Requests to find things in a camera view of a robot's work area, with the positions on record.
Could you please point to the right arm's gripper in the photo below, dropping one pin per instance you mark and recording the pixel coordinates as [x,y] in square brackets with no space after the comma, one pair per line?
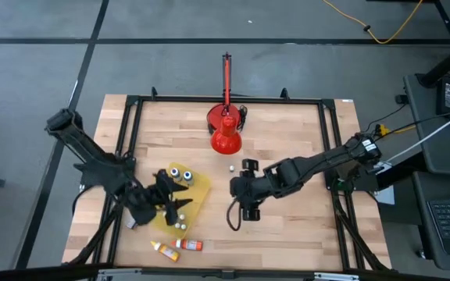
[248,191]

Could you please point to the left arm's gripper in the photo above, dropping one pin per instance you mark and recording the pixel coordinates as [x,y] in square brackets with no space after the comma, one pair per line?
[147,203]

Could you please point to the yellow cutting board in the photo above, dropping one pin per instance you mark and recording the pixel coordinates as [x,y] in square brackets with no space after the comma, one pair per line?
[197,191]

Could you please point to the pink ink bottle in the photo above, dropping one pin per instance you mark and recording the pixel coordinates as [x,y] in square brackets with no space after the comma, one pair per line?
[131,224]

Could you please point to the red-orange ink bottle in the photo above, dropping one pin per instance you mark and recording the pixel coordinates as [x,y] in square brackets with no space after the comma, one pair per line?
[190,245]

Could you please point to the yellow ink bottle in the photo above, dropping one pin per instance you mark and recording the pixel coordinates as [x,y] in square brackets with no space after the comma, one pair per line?
[168,253]

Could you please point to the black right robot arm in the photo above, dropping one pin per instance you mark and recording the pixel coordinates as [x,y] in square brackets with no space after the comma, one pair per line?
[318,162]

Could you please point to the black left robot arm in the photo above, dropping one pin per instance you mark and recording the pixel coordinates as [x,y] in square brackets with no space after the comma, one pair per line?
[88,152]

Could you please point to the purple-capped ink bottle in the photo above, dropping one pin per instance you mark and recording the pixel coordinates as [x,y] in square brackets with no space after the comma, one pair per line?
[175,172]

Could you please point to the blue-capped ink bottle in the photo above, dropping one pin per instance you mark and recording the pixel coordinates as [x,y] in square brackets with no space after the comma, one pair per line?
[188,176]

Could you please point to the red desk lamp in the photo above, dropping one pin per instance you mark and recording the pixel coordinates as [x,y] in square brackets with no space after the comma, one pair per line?
[226,140]

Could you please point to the yellow power plug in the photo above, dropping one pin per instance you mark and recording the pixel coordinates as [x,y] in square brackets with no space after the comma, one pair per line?
[383,129]

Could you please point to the dark desk with keyboard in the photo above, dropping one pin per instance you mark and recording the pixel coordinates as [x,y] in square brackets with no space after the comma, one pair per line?
[420,218]

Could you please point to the black power plug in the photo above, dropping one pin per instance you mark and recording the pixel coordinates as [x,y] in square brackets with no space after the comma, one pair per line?
[401,99]

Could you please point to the dark grey desk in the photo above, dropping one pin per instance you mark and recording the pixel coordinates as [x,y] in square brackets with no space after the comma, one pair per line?
[424,129]

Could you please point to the black camera rig bar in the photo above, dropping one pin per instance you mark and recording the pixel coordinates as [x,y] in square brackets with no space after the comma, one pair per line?
[225,274]

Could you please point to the black desk leg frame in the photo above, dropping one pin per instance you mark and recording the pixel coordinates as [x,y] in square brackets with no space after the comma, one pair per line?
[443,64]

